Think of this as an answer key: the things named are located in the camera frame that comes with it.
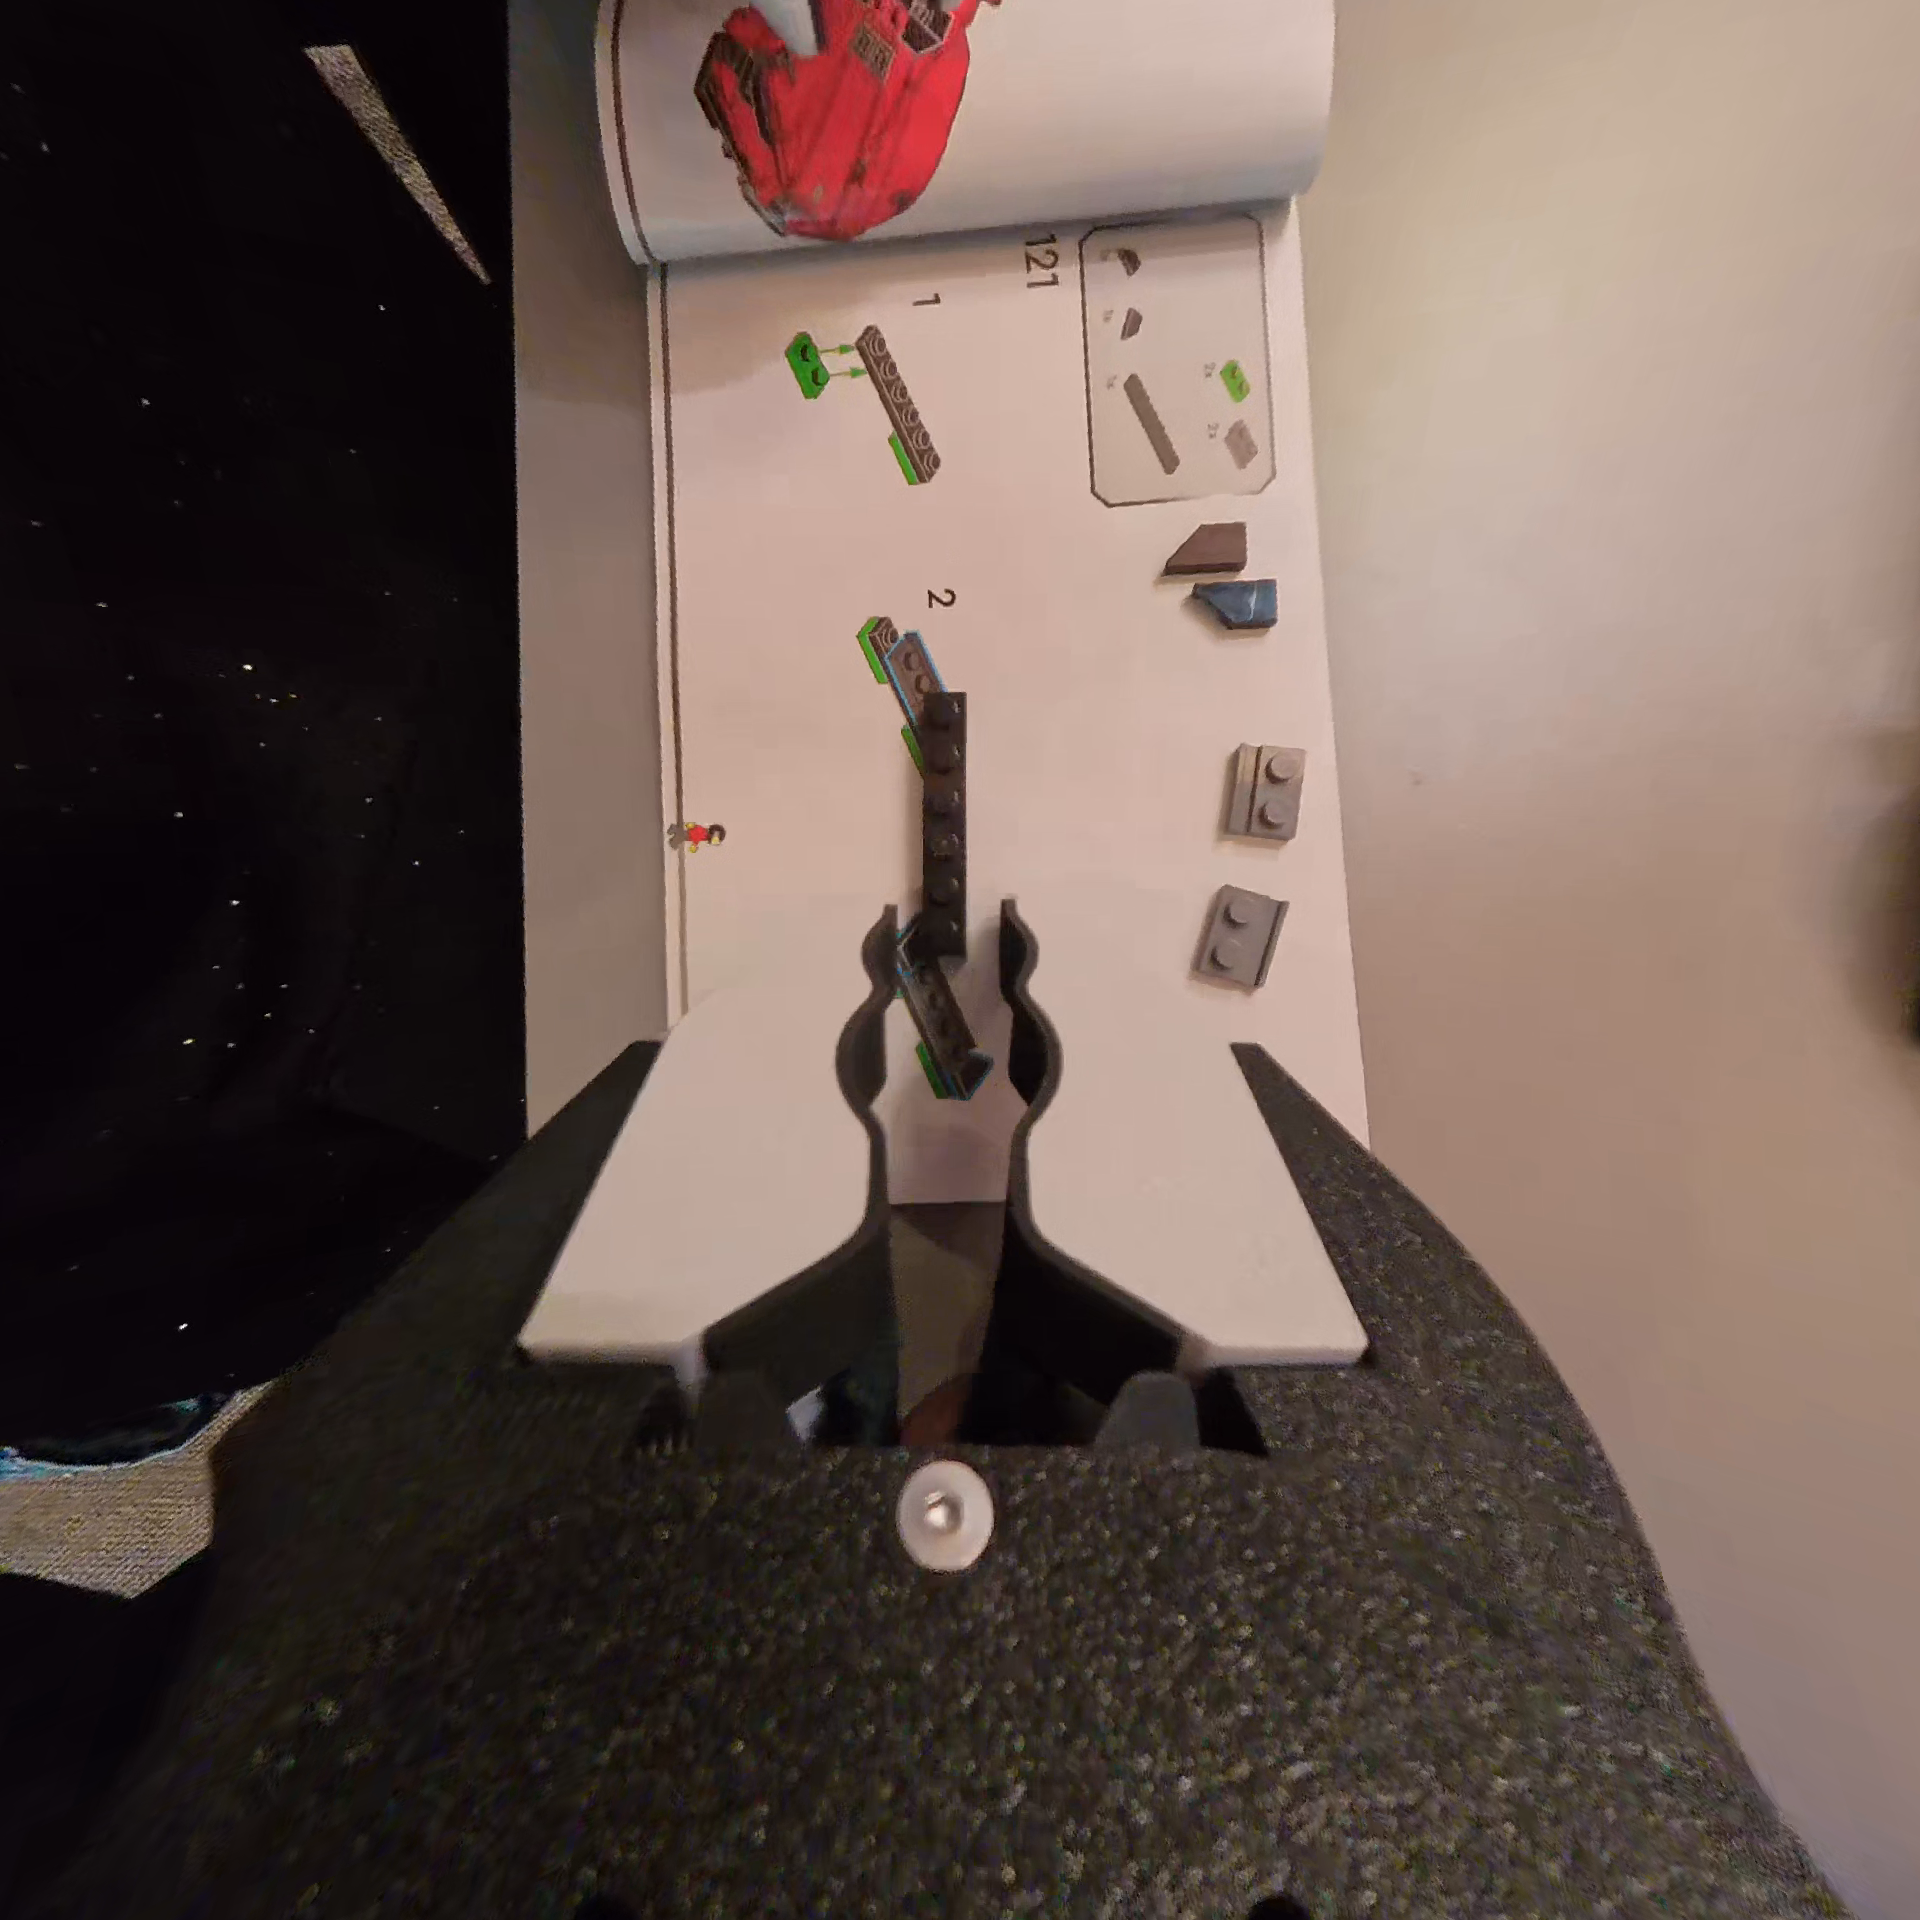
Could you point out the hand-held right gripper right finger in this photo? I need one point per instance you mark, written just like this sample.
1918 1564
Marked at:
1184 1186

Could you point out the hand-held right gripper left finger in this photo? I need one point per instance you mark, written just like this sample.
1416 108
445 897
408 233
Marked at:
704 1186

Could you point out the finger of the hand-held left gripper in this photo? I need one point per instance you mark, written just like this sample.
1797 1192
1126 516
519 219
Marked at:
795 15

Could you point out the grey lego plate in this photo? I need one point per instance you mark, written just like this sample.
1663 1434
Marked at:
1241 937
1264 794

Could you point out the black long lego plate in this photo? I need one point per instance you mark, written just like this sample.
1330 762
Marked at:
946 808

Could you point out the black lego wedge plate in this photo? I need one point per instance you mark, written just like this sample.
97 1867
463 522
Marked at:
1210 551
1238 605

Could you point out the white lego instruction booklet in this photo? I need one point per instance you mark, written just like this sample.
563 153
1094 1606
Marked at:
1081 719

